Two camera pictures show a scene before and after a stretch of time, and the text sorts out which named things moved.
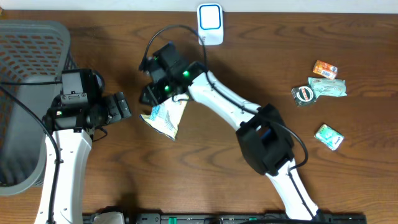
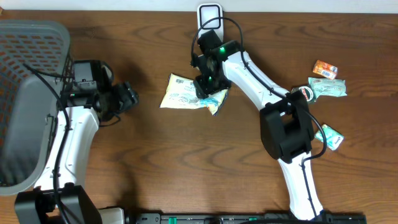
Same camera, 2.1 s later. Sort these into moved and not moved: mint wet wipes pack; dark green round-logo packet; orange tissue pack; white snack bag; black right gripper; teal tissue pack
Moved: black right gripper; white snack bag
Not moved: orange tissue pack; dark green round-logo packet; teal tissue pack; mint wet wipes pack
